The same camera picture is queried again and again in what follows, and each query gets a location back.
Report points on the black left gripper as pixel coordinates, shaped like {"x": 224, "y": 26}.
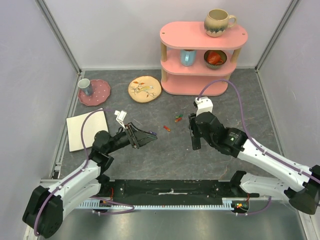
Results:
{"x": 140, "y": 137}

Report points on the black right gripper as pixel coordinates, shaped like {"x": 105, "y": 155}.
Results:
{"x": 194, "y": 128}

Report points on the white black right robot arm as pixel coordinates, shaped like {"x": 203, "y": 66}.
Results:
{"x": 296, "y": 183}

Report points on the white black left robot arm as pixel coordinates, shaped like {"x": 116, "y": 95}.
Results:
{"x": 48, "y": 206}

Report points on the red orange battery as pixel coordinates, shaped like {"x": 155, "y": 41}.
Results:
{"x": 167, "y": 128}

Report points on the white square plate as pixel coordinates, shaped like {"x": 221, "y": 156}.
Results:
{"x": 96, "y": 122}

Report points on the cream bird plate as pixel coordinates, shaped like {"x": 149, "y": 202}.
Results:
{"x": 144, "y": 89}

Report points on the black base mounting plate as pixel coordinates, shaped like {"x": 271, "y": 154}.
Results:
{"x": 169, "y": 192}

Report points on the pink dotted plate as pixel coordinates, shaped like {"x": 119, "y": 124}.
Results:
{"x": 101, "y": 91}

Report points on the orange cup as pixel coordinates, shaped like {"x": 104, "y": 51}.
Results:
{"x": 214, "y": 58}

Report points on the pink three-tier shelf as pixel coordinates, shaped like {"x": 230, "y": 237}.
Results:
{"x": 177, "y": 79}

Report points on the light blue mug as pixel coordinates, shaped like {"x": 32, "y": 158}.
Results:
{"x": 187, "y": 57}

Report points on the dark patterned bowl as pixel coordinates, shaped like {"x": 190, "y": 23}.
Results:
{"x": 221, "y": 53}

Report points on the grey blue cup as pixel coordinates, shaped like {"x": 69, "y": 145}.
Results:
{"x": 85, "y": 86}

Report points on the beige ceramic mug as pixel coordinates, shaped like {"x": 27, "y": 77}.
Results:
{"x": 217, "y": 22}

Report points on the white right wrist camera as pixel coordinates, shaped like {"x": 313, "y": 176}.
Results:
{"x": 203, "y": 105}

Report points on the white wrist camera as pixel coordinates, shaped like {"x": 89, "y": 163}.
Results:
{"x": 203, "y": 105}
{"x": 120, "y": 117}

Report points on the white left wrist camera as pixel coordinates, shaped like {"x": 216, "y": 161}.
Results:
{"x": 120, "y": 117}

